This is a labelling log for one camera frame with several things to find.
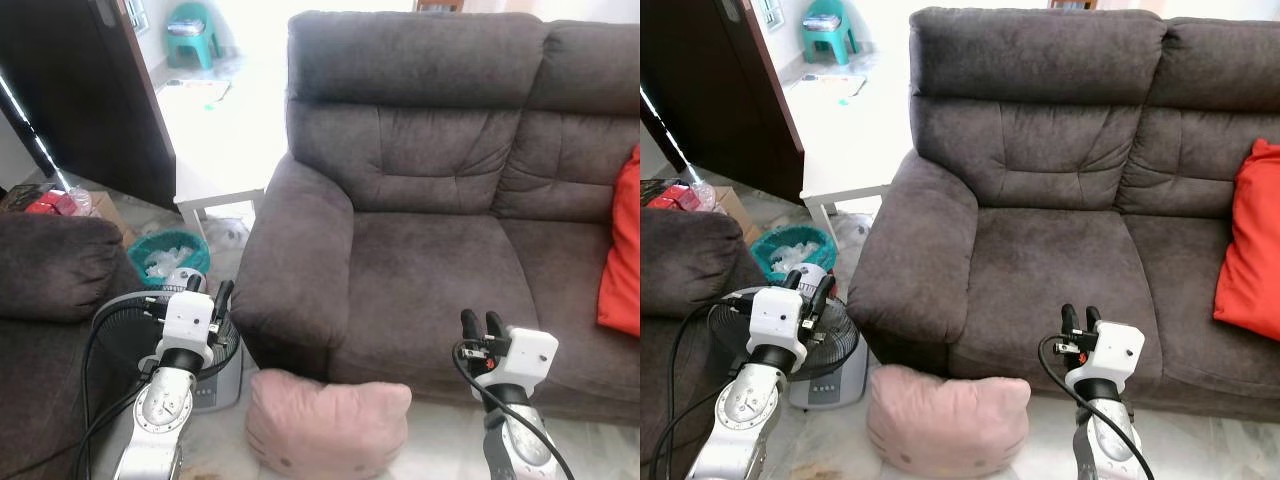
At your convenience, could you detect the pink cat face pillow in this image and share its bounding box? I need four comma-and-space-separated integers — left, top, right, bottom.
245, 367, 413, 480
865, 363, 1033, 480

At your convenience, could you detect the dark brown fabric sofa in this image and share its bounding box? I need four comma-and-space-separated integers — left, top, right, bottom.
847, 7, 1280, 422
230, 10, 641, 407

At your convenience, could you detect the red pillow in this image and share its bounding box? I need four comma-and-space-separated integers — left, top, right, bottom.
1213, 138, 1280, 343
597, 144, 641, 338

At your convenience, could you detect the white green floor mat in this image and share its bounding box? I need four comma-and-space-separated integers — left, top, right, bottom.
790, 70, 869, 101

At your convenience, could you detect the teal waste basket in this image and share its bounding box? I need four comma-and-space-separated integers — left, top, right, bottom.
750, 224, 840, 288
127, 229, 213, 292

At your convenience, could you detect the brown cardboard box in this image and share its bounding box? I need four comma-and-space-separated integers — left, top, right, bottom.
708, 184, 759, 241
84, 189, 138, 248

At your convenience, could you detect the white side table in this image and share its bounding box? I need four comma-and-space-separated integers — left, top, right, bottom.
174, 155, 267, 247
799, 148, 894, 243

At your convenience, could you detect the dark brown armchair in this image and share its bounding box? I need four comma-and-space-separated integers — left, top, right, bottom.
0, 211, 128, 480
640, 207, 747, 480

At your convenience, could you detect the red packet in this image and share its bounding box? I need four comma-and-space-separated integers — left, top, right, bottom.
24, 190, 79, 217
648, 182, 701, 211

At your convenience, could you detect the dark wooden door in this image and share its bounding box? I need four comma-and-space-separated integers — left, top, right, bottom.
640, 0, 807, 207
0, 0, 180, 212

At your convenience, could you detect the teal plastic stool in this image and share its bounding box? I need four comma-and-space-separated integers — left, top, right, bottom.
799, 0, 862, 67
164, 1, 224, 72

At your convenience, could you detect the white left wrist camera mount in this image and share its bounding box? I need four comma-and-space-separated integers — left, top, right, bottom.
747, 286, 810, 350
154, 289, 220, 353

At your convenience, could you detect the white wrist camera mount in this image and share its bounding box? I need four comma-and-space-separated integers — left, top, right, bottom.
1064, 321, 1145, 395
476, 327, 560, 391
747, 286, 810, 350
154, 289, 220, 353

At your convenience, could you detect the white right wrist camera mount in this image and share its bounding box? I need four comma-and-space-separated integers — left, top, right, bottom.
1064, 321, 1145, 395
476, 327, 560, 391

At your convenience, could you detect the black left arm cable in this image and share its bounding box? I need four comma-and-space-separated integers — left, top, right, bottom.
652, 300, 753, 480
72, 306, 167, 480

